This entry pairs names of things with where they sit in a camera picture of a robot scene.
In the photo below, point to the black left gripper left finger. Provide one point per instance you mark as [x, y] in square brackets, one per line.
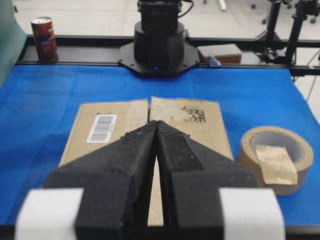
[99, 196]

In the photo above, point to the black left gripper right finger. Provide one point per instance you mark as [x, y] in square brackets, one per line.
[207, 196]

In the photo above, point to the brown packing tape roll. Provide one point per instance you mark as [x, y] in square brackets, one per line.
[281, 159]

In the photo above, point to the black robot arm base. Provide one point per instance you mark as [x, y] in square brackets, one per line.
[159, 46]

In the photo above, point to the small cardboard box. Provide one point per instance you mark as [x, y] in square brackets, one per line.
[224, 53]

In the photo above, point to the black tripod stand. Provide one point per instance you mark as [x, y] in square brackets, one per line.
[279, 41]

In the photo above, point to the red drink can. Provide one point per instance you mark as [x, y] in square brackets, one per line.
[44, 38]

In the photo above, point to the green backdrop sheet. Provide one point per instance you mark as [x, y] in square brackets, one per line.
[12, 39]

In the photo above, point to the black table edge rail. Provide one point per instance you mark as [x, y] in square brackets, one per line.
[119, 51]

